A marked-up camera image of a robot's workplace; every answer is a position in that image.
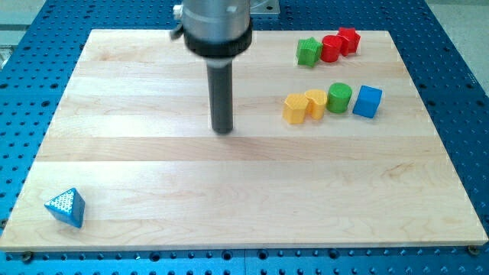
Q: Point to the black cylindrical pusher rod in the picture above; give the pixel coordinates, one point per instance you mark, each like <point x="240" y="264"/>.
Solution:
<point x="219" y="74"/>

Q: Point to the yellow hexagon block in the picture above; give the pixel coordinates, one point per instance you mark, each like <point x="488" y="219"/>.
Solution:
<point x="294" y="108"/>

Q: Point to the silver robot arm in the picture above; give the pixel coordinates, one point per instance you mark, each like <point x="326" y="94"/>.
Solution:
<point x="217" y="31"/>

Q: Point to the yellow heart block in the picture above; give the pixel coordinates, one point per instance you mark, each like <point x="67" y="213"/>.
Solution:
<point x="317" y="100"/>

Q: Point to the green star block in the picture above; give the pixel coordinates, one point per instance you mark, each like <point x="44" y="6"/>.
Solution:
<point x="308" y="52"/>

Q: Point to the wooden board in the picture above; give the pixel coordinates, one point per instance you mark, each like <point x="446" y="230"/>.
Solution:
<point x="132" y="134"/>

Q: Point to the red cylinder block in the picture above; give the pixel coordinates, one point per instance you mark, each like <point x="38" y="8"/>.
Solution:
<point x="331" y="48"/>

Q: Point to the green cylinder block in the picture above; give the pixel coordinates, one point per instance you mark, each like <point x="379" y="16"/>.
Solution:
<point x="339" y="95"/>

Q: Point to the red star block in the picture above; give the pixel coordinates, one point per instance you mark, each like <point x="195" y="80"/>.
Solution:
<point x="350" y="40"/>

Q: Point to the blue cube block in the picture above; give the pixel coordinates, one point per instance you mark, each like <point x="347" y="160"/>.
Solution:
<point x="368" y="101"/>

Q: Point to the blue triangular block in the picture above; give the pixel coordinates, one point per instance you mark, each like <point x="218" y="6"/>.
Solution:
<point x="67" y="207"/>

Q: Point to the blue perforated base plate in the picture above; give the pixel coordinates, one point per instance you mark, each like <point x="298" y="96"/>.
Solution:
<point x="36" y="74"/>

